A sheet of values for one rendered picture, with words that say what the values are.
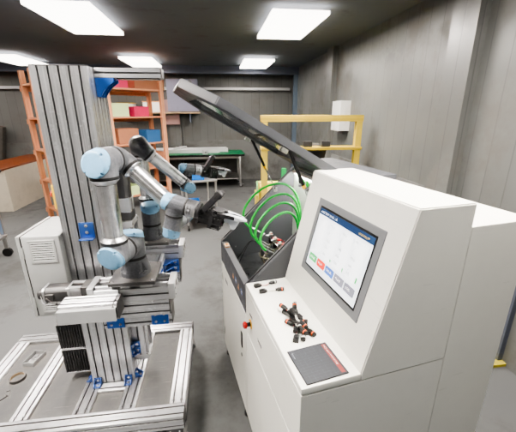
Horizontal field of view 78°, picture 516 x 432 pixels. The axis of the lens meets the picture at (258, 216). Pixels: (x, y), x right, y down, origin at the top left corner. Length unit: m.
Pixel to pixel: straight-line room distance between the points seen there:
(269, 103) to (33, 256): 7.80
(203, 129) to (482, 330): 8.19
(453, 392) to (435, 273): 0.59
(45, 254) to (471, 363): 2.00
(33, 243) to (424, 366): 1.85
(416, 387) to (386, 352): 0.25
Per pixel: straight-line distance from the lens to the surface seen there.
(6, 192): 7.75
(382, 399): 1.40
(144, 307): 1.81
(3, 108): 10.33
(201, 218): 1.35
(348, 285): 1.27
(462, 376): 1.62
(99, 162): 1.44
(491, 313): 1.52
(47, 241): 1.94
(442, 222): 1.13
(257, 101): 9.06
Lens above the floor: 1.82
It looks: 18 degrees down
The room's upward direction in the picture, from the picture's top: straight up
